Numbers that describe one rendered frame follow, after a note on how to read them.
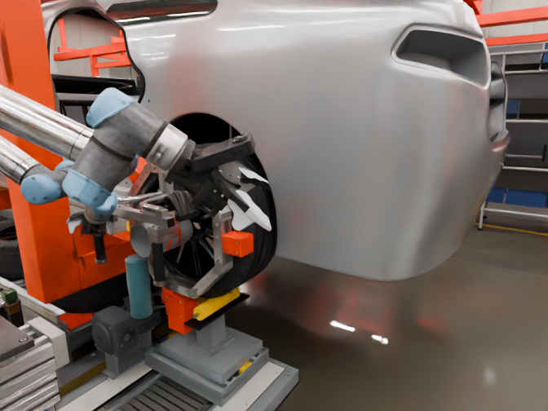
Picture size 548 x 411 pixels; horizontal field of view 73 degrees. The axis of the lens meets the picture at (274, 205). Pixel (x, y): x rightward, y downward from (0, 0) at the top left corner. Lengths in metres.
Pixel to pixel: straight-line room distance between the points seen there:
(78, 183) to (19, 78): 1.09
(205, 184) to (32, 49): 1.22
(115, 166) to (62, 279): 1.25
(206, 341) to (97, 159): 1.35
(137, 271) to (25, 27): 1.00
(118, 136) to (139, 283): 1.04
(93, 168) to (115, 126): 0.08
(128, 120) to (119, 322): 1.33
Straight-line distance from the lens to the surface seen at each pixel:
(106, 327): 1.89
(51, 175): 1.10
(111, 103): 0.65
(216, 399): 1.80
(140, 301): 1.66
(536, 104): 4.70
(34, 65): 1.76
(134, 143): 0.66
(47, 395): 1.18
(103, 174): 0.67
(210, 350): 1.87
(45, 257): 1.82
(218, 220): 1.34
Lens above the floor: 1.32
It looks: 14 degrees down
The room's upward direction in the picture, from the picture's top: straight up
